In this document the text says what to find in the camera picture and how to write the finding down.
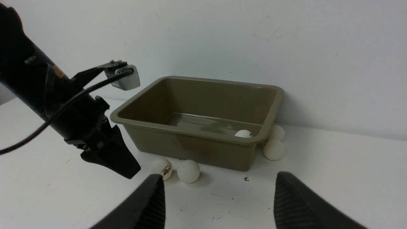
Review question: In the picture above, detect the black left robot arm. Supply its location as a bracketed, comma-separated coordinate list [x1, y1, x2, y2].
[0, 4, 141, 179]

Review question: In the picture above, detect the plain white ping-pong ball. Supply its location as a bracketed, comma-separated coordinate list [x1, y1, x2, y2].
[177, 160, 201, 184]

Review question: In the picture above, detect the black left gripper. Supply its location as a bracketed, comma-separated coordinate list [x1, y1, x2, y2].
[64, 96, 141, 179]

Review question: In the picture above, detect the white ping-pong ball with logo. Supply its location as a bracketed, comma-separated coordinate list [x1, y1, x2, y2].
[150, 158, 173, 181]

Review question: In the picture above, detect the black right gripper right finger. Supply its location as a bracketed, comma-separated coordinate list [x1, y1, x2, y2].
[273, 171, 366, 229]

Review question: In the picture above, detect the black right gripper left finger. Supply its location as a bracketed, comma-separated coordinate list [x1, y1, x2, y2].
[91, 174, 166, 229]

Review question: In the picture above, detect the tan plastic bin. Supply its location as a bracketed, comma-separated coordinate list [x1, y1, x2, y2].
[110, 76, 285, 171]

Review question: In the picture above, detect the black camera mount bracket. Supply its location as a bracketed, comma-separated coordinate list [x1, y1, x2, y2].
[70, 60, 128, 87]

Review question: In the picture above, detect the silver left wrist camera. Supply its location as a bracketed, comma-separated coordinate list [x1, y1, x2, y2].
[104, 65, 141, 91]

